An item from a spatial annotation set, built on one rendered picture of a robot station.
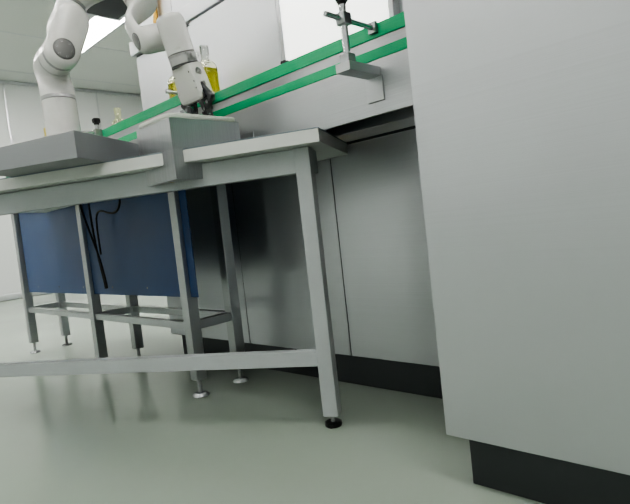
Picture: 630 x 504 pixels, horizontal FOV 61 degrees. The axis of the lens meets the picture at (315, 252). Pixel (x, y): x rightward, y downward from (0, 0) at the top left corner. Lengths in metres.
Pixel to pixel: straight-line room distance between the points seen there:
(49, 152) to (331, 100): 0.72
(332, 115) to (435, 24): 0.44
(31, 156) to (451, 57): 1.06
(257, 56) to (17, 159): 0.80
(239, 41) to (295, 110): 0.56
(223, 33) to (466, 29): 1.20
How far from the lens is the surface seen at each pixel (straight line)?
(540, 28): 0.94
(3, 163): 1.62
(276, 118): 1.51
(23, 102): 7.99
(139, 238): 2.02
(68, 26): 1.75
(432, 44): 1.02
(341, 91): 1.35
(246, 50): 1.92
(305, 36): 1.72
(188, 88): 1.55
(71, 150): 1.48
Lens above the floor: 0.52
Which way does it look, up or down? 3 degrees down
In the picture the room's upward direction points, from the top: 6 degrees counter-clockwise
